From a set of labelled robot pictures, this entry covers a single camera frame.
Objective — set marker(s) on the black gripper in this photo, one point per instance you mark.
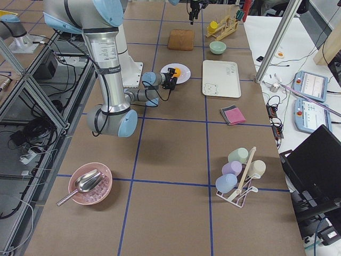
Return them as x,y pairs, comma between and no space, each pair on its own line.
169,78
192,13

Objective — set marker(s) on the orange fruit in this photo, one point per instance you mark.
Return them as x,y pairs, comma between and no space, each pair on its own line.
177,72

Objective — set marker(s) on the white round plate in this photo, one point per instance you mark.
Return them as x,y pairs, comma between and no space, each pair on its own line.
185,71

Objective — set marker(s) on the brown wooden tray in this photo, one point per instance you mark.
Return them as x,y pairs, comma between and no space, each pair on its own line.
181,40

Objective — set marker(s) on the cream bear tray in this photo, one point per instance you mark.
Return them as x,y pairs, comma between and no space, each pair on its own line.
220,79

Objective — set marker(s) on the yellow mug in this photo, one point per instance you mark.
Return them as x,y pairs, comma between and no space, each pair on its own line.
212,27

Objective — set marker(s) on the wooden drying rack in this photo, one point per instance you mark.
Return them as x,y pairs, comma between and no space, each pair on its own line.
226,26

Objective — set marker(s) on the green bowl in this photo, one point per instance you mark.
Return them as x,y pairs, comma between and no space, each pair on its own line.
217,47

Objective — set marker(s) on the green brush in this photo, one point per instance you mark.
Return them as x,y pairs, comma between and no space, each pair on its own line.
239,15

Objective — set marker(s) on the grey cloth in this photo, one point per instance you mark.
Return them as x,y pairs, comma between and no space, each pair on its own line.
222,111

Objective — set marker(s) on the pink cloth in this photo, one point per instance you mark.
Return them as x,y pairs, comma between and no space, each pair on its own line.
235,116

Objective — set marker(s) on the green cup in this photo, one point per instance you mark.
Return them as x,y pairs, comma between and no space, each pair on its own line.
239,154

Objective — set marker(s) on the purple cup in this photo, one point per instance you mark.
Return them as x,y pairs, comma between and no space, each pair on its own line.
234,167

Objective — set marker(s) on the blue cup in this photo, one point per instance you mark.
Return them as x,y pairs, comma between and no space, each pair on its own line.
226,183

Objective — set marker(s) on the beige cup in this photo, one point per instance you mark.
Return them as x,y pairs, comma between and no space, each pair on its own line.
257,167

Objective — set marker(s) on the upper teach pendant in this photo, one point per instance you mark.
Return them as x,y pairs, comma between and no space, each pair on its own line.
311,85

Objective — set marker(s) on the teach pendant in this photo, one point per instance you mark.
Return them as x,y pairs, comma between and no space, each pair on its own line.
311,85
309,116

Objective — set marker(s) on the metal scoop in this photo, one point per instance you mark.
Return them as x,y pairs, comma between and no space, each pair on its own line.
83,184

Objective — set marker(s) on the lower teach pendant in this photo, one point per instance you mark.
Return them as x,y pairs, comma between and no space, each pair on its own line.
309,116

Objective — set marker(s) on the pink bowl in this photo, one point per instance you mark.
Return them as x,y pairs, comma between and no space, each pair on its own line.
98,187

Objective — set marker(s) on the black laptop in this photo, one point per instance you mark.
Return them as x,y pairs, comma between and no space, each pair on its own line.
313,167

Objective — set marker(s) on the aluminium frame post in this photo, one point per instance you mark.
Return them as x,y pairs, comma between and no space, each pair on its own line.
288,15

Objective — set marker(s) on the wooden rack handle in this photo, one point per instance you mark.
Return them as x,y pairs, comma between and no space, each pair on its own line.
250,158

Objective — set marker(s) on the white wire cup rack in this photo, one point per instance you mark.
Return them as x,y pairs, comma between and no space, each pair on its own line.
239,200

